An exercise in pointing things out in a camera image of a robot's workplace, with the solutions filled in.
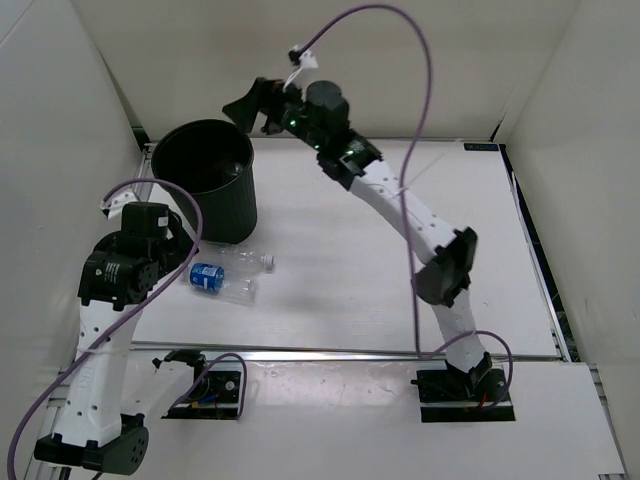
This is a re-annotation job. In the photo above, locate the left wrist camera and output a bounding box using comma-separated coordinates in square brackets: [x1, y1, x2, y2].
[99, 190, 138, 219]

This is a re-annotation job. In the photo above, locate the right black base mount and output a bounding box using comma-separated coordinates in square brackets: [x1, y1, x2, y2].
[411, 368, 516, 423]

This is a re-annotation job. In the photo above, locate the black plastic bin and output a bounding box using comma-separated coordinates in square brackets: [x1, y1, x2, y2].
[151, 119, 258, 244]

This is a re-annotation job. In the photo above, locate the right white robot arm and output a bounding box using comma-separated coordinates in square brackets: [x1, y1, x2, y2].
[222, 77, 491, 400]

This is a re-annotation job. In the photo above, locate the purple cable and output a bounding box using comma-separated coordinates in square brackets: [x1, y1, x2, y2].
[7, 178, 249, 480]
[304, 4, 514, 411]

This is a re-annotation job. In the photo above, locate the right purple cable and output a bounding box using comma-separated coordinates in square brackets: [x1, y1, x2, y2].
[304, 4, 514, 411]

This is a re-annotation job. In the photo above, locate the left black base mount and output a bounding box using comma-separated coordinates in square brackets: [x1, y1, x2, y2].
[155, 349, 248, 421]

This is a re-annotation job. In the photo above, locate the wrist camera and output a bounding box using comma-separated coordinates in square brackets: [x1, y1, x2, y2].
[99, 190, 138, 219]
[284, 45, 319, 88]

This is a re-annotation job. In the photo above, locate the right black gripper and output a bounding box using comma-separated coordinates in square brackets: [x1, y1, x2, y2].
[223, 76, 327, 153]

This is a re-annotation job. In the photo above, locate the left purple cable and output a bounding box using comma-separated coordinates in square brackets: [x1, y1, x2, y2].
[7, 178, 249, 480]

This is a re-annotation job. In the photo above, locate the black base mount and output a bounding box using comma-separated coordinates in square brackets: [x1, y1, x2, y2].
[155, 349, 248, 421]
[411, 368, 516, 423]

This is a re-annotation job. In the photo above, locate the clear unlabelled plastic bottle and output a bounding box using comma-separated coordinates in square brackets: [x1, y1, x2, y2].
[199, 243, 276, 274]

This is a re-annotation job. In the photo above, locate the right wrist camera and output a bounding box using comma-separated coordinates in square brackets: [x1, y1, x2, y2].
[284, 45, 319, 88]

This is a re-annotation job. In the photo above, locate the aluminium frame rail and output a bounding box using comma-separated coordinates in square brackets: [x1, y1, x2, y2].
[134, 341, 564, 364]

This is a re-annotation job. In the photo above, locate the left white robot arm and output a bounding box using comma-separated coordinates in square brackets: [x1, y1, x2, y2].
[34, 202, 193, 475]

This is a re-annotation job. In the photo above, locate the blue label clear bottle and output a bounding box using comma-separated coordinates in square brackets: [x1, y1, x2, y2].
[186, 262, 257, 305]

